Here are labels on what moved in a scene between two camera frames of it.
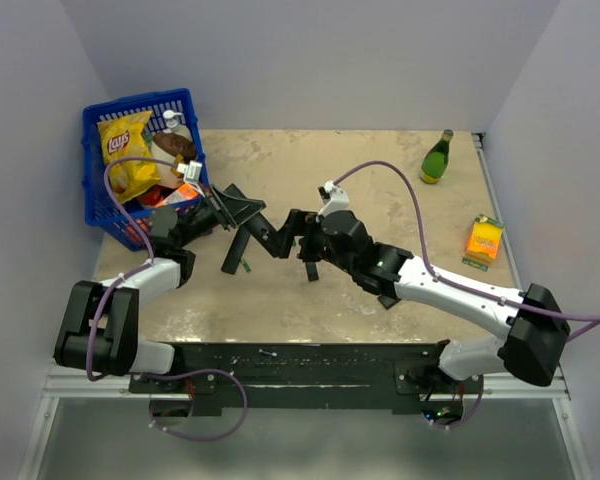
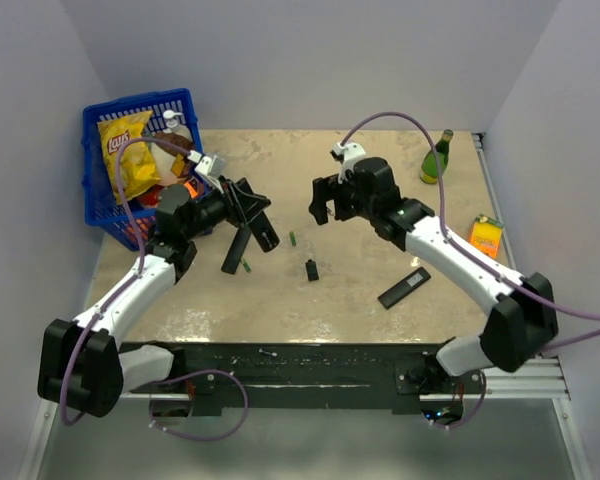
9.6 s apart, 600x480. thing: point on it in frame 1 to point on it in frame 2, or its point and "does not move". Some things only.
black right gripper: x=302 y=223 to x=326 y=189
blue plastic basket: x=174 y=108 does not move
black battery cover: x=312 y=270 does not move
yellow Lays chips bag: x=123 y=139 does not move
